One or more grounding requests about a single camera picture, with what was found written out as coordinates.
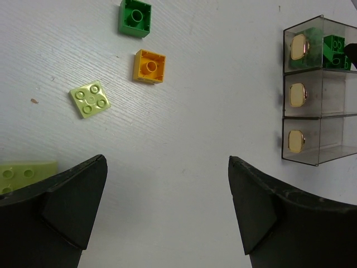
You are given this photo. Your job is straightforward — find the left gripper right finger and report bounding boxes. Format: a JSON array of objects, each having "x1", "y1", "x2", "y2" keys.
[{"x1": 228, "y1": 156, "x2": 356, "y2": 267}]

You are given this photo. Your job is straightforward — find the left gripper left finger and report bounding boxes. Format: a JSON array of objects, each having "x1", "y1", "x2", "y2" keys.
[{"x1": 1, "y1": 155, "x2": 108, "y2": 267}]

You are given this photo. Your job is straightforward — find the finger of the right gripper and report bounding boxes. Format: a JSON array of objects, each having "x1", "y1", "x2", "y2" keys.
[{"x1": 344, "y1": 43, "x2": 357, "y2": 68}]

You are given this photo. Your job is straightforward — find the green lego upside-down rectangular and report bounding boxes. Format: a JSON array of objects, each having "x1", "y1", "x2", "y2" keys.
[{"x1": 322, "y1": 35, "x2": 352, "y2": 70}]

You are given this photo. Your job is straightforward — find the clear three-compartment container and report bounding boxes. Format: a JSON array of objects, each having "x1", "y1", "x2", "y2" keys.
[{"x1": 281, "y1": 15, "x2": 356, "y2": 166}]

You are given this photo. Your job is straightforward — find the light green 2x3 lego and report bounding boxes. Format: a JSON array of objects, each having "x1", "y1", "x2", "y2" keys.
[{"x1": 1, "y1": 161, "x2": 58, "y2": 195}]

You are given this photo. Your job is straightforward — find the light green small lego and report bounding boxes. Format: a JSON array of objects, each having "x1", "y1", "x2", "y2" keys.
[{"x1": 69, "y1": 80, "x2": 111, "y2": 119}]

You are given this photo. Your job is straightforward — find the orange lego brick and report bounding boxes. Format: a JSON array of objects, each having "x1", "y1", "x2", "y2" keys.
[{"x1": 132, "y1": 49, "x2": 166, "y2": 84}]

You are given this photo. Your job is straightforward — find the green lego square upside-down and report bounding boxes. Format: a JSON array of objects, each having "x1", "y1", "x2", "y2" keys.
[{"x1": 118, "y1": 0, "x2": 152, "y2": 39}]

